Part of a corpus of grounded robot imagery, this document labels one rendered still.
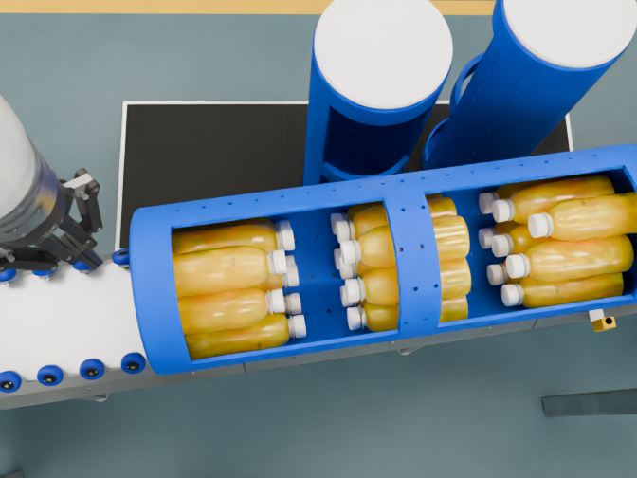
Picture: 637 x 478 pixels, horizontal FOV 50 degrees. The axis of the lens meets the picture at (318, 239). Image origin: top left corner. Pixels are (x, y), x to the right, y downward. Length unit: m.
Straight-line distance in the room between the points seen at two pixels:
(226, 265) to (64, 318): 0.42
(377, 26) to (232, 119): 0.98
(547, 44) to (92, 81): 1.66
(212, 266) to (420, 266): 0.32
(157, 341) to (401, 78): 0.69
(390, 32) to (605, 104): 1.45
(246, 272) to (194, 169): 1.20
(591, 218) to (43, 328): 1.01
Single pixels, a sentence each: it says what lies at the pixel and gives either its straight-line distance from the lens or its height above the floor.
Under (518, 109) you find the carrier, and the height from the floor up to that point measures 0.82.
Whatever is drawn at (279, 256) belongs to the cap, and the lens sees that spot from 1.11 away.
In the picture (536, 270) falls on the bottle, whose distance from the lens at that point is 1.22.
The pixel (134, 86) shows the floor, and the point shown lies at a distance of 2.59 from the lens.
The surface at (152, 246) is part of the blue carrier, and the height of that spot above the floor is 1.23.
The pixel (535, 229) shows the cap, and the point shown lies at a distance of 1.21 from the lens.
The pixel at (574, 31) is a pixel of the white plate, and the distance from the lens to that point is 1.55.
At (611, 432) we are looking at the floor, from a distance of 2.49.
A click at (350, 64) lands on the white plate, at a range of 1.40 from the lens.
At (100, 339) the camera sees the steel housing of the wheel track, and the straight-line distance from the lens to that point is 1.38.
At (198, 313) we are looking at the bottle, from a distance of 1.13.
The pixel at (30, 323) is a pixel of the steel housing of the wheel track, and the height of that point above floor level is 0.93.
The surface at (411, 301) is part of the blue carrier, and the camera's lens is 1.09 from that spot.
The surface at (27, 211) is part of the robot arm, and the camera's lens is 0.59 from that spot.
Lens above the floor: 2.26
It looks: 75 degrees down
